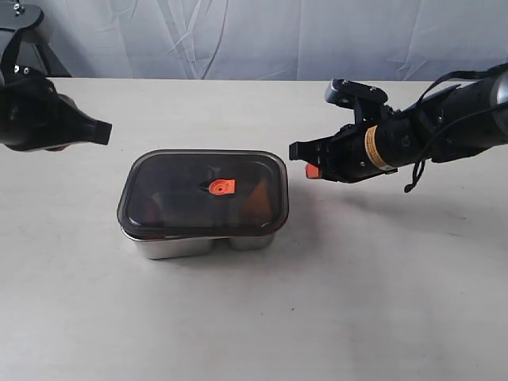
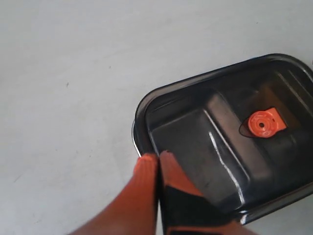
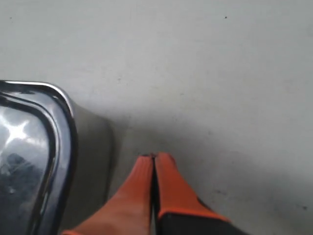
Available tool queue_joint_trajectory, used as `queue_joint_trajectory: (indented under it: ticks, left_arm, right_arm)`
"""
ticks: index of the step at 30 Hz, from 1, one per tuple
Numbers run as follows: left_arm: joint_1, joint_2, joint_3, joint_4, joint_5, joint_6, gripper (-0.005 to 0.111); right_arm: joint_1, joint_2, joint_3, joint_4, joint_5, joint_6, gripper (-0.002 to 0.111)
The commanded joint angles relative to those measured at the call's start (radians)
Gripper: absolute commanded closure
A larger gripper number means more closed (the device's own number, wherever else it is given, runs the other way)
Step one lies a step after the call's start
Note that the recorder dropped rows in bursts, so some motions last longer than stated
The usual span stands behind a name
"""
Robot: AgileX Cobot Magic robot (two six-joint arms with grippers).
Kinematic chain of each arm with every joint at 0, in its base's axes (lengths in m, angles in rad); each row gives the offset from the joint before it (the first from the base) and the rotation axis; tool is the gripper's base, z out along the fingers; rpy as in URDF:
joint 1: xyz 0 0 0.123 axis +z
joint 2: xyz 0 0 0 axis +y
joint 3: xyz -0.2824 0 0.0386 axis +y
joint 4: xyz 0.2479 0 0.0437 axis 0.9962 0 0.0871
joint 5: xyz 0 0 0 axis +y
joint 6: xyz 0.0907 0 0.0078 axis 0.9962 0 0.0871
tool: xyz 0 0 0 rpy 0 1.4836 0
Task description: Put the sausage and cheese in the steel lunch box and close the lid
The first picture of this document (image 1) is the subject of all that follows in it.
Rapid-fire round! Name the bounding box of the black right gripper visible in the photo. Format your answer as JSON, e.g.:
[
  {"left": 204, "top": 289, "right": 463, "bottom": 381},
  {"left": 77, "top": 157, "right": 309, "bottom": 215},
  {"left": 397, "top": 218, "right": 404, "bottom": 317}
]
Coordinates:
[{"left": 289, "top": 85, "right": 492, "bottom": 183}]

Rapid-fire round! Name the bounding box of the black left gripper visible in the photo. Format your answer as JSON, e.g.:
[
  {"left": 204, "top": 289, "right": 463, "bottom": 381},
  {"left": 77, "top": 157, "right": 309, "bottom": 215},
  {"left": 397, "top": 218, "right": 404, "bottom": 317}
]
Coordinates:
[{"left": 1, "top": 65, "right": 112, "bottom": 152}]

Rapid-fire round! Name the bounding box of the yellow toy cheese wedge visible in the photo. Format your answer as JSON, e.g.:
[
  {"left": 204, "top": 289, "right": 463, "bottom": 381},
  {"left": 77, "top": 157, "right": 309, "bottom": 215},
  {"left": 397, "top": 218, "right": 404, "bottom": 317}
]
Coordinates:
[{"left": 241, "top": 180, "right": 272, "bottom": 225}]

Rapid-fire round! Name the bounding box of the dark transparent lid orange valve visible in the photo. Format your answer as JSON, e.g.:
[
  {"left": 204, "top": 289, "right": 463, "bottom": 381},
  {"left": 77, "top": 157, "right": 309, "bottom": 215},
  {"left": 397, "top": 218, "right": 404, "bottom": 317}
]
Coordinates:
[{"left": 117, "top": 149, "right": 289, "bottom": 238}]

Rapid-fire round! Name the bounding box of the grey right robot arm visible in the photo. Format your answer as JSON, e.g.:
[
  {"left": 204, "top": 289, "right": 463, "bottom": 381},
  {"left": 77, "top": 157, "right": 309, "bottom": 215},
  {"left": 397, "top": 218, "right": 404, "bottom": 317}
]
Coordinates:
[{"left": 289, "top": 63, "right": 507, "bottom": 193}]

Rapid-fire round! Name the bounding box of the steel two-compartment lunch box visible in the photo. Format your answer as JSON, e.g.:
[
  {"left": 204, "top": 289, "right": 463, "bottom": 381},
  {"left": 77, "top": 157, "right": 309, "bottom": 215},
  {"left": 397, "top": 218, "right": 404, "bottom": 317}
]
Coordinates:
[{"left": 121, "top": 228, "right": 276, "bottom": 260}]

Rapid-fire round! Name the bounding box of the grey wrinkled backdrop curtain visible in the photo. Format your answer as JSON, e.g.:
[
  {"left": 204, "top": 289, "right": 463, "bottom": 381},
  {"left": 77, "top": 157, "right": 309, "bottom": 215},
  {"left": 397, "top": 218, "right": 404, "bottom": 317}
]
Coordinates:
[{"left": 40, "top": 1, "right": 507, "bottom": 81}]

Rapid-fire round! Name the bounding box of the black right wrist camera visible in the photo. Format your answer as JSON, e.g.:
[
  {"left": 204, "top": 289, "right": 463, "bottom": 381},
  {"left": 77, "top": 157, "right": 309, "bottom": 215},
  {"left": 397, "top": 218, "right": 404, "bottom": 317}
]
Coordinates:
[{"left": 325, "top": 79, "right": 394, "bottom": 123}]

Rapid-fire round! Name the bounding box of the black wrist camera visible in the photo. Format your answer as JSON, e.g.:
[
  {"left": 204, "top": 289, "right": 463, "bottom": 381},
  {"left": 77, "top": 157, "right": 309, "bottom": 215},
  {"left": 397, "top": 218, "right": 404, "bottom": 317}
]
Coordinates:
[
  {"left": 1, "top": 1, "right": 44, "bottom": 86},
  {"left": 325, "top": 79, "right": 394, "bottom": 123}
]

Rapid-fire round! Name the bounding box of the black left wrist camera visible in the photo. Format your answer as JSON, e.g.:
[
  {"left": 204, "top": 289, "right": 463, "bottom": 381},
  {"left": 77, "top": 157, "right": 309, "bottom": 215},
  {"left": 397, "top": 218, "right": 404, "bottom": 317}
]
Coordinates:
[{"left": 1, "top": 1, "right": 44, "bottom": 86}]

